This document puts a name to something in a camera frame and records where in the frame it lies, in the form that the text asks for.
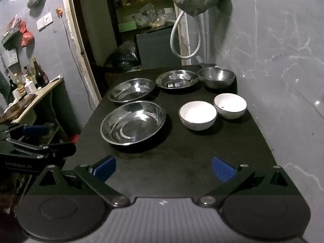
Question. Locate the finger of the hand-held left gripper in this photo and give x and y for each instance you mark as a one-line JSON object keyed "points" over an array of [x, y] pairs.
{"points": [[60, 149], [35, 130]]}

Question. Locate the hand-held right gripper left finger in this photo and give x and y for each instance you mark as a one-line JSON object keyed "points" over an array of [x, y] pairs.
{"points": [[105, 166]]}

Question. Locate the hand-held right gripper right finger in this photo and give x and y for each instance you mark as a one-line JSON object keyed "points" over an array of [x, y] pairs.
{"points": [[222, 169]]}

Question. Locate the large steel plate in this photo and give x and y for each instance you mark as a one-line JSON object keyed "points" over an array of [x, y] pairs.
{"points": [[131, 129]]}

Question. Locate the white ceramic bowl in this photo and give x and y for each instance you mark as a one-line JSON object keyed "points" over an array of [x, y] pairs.
{"points": [[197, 114], [231, 105]]}

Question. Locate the steel bowl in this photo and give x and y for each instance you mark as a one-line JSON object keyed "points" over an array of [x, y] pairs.
{"points": [[216, 77]]}

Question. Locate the steel plate with sticker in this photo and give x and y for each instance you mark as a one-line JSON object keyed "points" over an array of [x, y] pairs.
{"points": [[174, 77]]}

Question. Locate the red capped dark jar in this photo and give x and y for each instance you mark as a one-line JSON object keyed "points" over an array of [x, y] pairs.
{"points": [[75, 139]]}

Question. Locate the brown cutting board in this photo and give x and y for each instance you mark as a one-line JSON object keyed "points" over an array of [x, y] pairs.
{"points": [[20, 105]]}

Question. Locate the white plastic bottle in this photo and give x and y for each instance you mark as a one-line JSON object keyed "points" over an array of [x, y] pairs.
{"points": [[30, 86]]}

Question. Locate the labelled sauce bottle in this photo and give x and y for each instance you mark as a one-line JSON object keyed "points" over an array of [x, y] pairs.
{"points": [[19, 88]]}

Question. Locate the wooden side counter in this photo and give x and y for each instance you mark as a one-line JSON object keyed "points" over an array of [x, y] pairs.
{"points": [[48, 87]]}

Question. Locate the dark glass bottle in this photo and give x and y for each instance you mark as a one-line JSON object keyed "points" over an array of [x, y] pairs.
{"points": [[42, 77]]}

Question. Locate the tall bottle with yellow cap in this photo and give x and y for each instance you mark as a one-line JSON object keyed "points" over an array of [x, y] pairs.
{"points": [[35, 67]]}

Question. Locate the red plastic bag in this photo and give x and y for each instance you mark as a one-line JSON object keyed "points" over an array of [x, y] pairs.
{"points": [[27, 39], [23, 27]]}

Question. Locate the black plastic bag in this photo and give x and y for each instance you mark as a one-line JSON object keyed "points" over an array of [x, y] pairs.
{"points": [[124, 55]]}

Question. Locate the grey cabinet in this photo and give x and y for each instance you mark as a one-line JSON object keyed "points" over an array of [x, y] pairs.
{"points": [[157, 50]]}

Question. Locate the green box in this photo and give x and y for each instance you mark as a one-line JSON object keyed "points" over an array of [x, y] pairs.
{"points": [[127, 26]]}

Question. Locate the pile of clear plastic bags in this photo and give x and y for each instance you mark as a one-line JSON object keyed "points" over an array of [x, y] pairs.
{"points": [[154, 15]]}

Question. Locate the paper sheet on wall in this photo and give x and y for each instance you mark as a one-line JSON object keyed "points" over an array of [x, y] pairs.
{"points": [[11, 58]]}

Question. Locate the cream door frame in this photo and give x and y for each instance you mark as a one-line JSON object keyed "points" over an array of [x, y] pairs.
{"points": [[76, 43]]}

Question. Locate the dark wall rack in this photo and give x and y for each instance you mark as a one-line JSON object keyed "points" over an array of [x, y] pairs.
{"points": [[11, 36]]}

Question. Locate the white wall switch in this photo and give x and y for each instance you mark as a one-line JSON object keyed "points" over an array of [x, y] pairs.
{"points": [[40, 25], [48, 19]]}

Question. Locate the orange wall hook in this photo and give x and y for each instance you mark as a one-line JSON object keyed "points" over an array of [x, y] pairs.
{"points": [[59, 12]]}

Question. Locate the cream wooden post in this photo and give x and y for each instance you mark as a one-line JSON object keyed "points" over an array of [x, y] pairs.
{"points": [[184, 35]]}

